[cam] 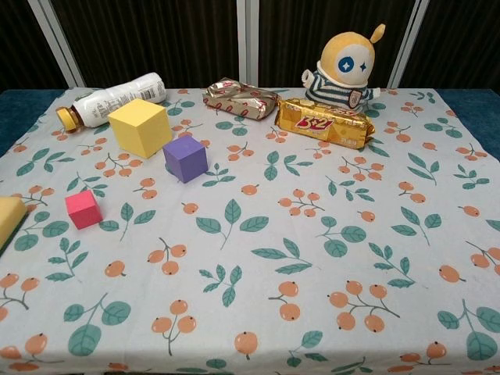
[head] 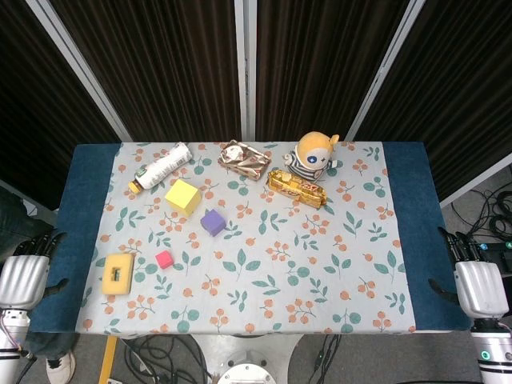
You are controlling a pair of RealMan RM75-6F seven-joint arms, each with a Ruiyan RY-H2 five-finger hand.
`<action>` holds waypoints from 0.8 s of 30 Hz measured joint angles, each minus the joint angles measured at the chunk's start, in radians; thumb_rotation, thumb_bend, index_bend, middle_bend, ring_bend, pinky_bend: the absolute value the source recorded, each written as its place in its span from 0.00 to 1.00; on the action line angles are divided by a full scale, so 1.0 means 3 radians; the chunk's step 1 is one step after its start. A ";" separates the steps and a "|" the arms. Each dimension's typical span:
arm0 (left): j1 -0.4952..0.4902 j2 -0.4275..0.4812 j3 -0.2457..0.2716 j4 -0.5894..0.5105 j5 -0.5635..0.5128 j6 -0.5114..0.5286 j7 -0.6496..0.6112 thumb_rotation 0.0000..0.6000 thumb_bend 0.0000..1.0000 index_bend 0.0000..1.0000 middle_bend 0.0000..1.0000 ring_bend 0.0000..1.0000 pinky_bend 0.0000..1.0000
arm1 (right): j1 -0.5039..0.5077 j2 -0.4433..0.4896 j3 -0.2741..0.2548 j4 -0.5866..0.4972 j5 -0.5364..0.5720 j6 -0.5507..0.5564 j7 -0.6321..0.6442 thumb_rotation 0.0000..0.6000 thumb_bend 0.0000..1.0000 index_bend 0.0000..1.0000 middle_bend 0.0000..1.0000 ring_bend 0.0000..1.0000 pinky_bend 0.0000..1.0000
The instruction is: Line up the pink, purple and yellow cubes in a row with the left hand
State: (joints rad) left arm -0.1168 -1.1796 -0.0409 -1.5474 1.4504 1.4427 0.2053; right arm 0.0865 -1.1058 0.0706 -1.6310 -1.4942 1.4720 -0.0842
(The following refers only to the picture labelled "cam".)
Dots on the gold biscuit pack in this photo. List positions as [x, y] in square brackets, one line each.
[324, 125]

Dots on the yellow plush toy striped shirt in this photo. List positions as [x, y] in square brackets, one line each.
[347, 62]

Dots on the dark ribbed screen panel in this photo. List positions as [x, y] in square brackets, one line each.
[19, 47]
[312, 23]
[156, 39]
[461, 43]

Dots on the large yellow foam cube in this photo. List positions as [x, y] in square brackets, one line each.
[136, 129]

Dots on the white bottle amber cap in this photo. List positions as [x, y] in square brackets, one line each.
[117, 97]

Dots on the crumpled silver red snack packet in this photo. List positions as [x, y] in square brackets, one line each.
[242, 99]

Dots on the small red foam cube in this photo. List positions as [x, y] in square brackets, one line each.
[83, 211]

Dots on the floral print tablecloth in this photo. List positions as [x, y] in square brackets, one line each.
[250, 254]

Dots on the medium purple foam cube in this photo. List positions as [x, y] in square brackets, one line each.
[183, 158]

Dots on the yellow flat tool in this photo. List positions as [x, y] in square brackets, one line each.
[9, 218]

